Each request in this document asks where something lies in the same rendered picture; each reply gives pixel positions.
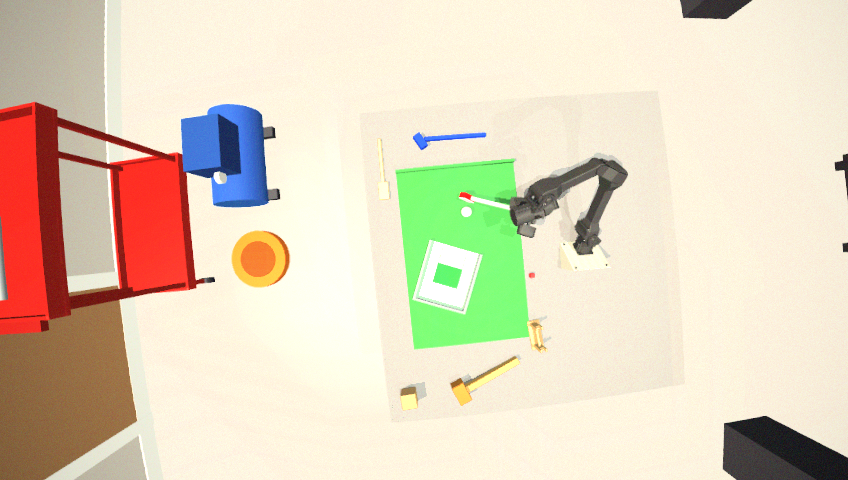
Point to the blue putter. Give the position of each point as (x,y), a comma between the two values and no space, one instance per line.
(421,142)

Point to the small yellow block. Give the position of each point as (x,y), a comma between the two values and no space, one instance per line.
(409,398)

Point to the green rectangular mat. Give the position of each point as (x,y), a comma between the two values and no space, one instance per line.
(430,209)

